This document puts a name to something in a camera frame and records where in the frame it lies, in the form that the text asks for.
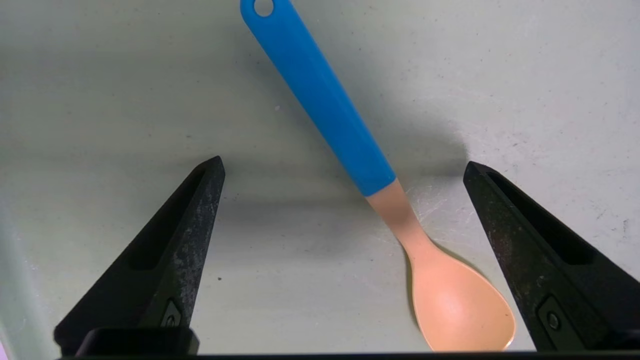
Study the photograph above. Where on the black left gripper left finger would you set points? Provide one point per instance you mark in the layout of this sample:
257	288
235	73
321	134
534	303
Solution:
165	260

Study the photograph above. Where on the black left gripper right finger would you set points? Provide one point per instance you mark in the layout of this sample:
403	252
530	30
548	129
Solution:
540	260

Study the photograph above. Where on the light green plastic tray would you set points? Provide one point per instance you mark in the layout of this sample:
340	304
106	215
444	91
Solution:
100	100

